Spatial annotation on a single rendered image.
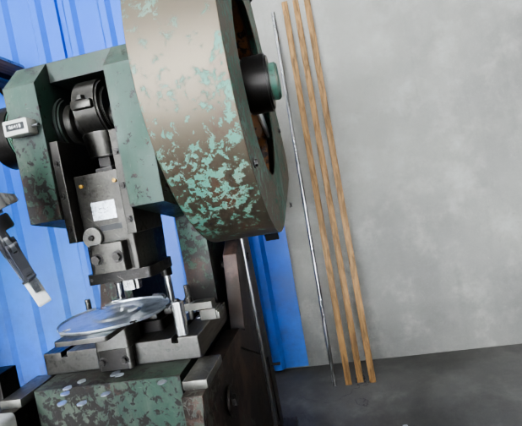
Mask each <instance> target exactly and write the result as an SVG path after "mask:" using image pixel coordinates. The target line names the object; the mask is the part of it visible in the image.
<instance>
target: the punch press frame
mask: <svg viewBox="0 0 522 426"><path fill-rule="evenodd" d="M99 78H102V79H105V80H106V88H107V92H108V96H109V101H110V105H111V113H112V117H113V122H114V127H115V131H116V136H117V143H118V148H119V152H120V157H121V161H122V169H123V174H124V178H125V183H126V187H127V191H128V199H129V204H130V207H133V208H136V209H140V210H147V211H150V212H154V213H158V214H161V215H165V216H172V217H175V222H176V226H177V235H178V239H179V243H180V248H181V253H182V261H183V265H184V270H185V275H186V279H187V284H188V285H189V289H190V295H191V296H192V297H193V300H198V299H204V298H215V302H216V303H219V302H225V305H226V312H227V318H228V320H227V321H226V322H225V323H224V325H223V326H222V328H221V329H220V331H219V333H218V334H217V336H216V337H215V339H214V340H213V341H212V343H211V344H210V346H209V348H208V349H207V351H206V352H205V354H204V356H209V354H210V352H211V351H212V349H213V348H214V346H215V344H216V342H217V341H218V340H219V339H220V337H221V335H222V333H223V332H224V330H229V329H230V328H231V325H230V317H229V309H228V301H227V293H226V278H225V270H224V262H223V252H224V247H225V241H224V242H218V243H214V242H210V241H209V240H207V239H206V238H204V237H203V236H202V235H200V234H199V233H198V232H197V231H196V229H195V228H194V227H193V226H192V224H191V223H190V222H189V220H188V219H187V217H186V216H185V215H184V213H183V212H182V209H181V208H180V206H179V204H178V203H177V201H176V199H175V197H174V195H173V193H172V191H171V189H170V187H169V185H168V183H167V181H166V178H165V176H164V174H163V171H162V170H161V168H160V164H159V162H158V160H157V157H156V154H155V151H154V148H153V146H152V144H151V141H150V137H149V134H148V131H147V128H146V126H145V123H144V118H143V115H142V112H141V109H140V106H139V101H138V97H137V94H136V90H135V87H134V83H133V77H132V73H131V69H130V65H129V61H128V53H127V48H126V43H125V44H122V45H118V46H112V47H108V48H105V49H101V50H98V51H94V52H88V53H85V54H81V55H78V56H74V57H68V58H64V59H61V60H57V61H54V62H50V63H44V64H41V65H37V66H34V67H30V68H24V69H20V70H17V71H16V72H15V73H14V75H13V76H12V78H11V79H10V80H9V82H8V83H7V84H6V85H5V87H4V88H3V97H4V101H5V105H6V109H7V114H8V120H9V121H11V120H14V119H19V118H22V117H27V118H32V119H35V121H36V122H37V123H40V126H37V129H38V134H34V135H31V136H26V137H23V138H18V139H13V142H14V149H15V154H16V158H17V162H18V166H19V174H20V178H21V182H22V186H23V190H24V197H25V202H26V206H27V211H28V215H29V218H30V224H31V226H41V227H58V228H66V225H65V220H64V216H63V208H62V204H61V200H60V195H59V191H58V187H57V180H56V175H55V171H54V166H53V162H52V154H51V151H50V146H49V143H50V142H54V141H61V142H66V143H72V144H75V143H74V142H73V141H72V140H71V139H70V137H69V136H68V134H67V132H66V129H65V128H64V124H63V110H64V108H65V107H66V106H67V105H70V102H71V95H72V91H73V88H74V86H75V85H76V84H77V83H81V82H85V81H88V80H92V79H99ZM153 232H154V236H155V244H156V249H157V254H158V258H160V257H166V256H167V255H166V244H165V238H164V232H163V226H160V227H155V228H153ZM141 280H142V284H143V286H142V287H141V288H136V289H134V290H128V291H127V290H124V292H125V297H126V299H130V298H139V297H147V296H153V295H152V294H154V293H164V294H165V295H166V297H167V293H166V284H165V280H164V276H161V273H159V274H157V275H155V276H151V277H146V278H141ZM197 360H198V358H190V359H183V360H175V361H168V362H160V363H147V364H140V365H137V366H135V367H134V368H131V369H120V371H121V372H120V373H124V375H123V376H120V377H115V376H113V377H111V376H110V374H111V373H112V372H115V371H117V370H112V371H106V372H101V371H100V370H99V369H96V370H89V371H81V372H73V373H66V374H57V375H55V376H54V377H53V378H51V379H50V380H48V381H47V382H46V383H45V384H44V385H42V386H41V387H39V388H38V389H36V390H35V391H34V394H35V402H36V405H37V410H38V414H39V419H40V422H41V426H187V425H186V420H185V416H184V411H183V407H182V399H181V398H182V396H183V394H184V393H185V390H183V387H182V382H183V380H184V379H185V377H186V376H187V374H188V373H189V371H190V370H191V368H192V367H193V366H194V364H195V363H196V361H197ZM81 379H86V381H85V382H84V383H80V384H78V381H79V380H81ZM160 380H167V382H166V383H165V384H162V385H157V383H158V381H160ZM69 385H71V386H72V388H71V389H69V390H63V388H64V387H66V386H69ZM65 391H69V395H67V396H60V394H61V393H63V392H65ZM106 391H110V392H111V393H110V394H109V395H107V396H101V394H102V393H103V392H106ZM60 401H67V403H66V404H65V405H63V406H61V407H58V406H57V404H58V403H59V402H60ZM81 401H87V403H86V404H84V405H83V406H79V407H78V406H77V404H78V403H79V402H81Z"/></svg>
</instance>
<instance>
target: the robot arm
mask: <svg viewBox="0 0 522 426"><path fill-rule="evenodd" d="M18 200H19V199H18V198H17V196H16V195H15V194H6V193H0V214H1V215H0V252H1V254H2V255H3V257H4V258H5V259H6V260H7V261H8V262H9V264H10V265H11V267H12V268H13V269H14V271H15V273H16V274H17V275H18V277H19V279H20V280H22V285H25V287H26V288H27V290H28V291H29V293H30V295H31V296H32V298H33V299H34V300H35V302H36V303H37V305H38V306H39V307H41V306H43V305H44V304H46V303H48V302H50V301H51V300H52V299H51V298H50V296H49V295H48V293H47V292H46V290H45V288H44V287H43V286H42V285H41V283H40V281H39V279H38V278H37V274H36V273H35V272H34V271H33V269H32V267H31V266H30V263H29V262H28V260H27V259H26V258H25V256H24V254H23V252H22V250H21V249H20V247H19V244H18V243H17V240H16V239H15V237H14V236H12V237H10V236H9V235H8V233H7V232H6V230H8V229H9V228H11V227H13V226H14V222H13V221H12V219H11V218H10V216H9V215H8V213H4V214H2V213H3V210H2V209H3V208H5V207H7V206H9V205H11V204H14V203H16V202H18Z"/></svg>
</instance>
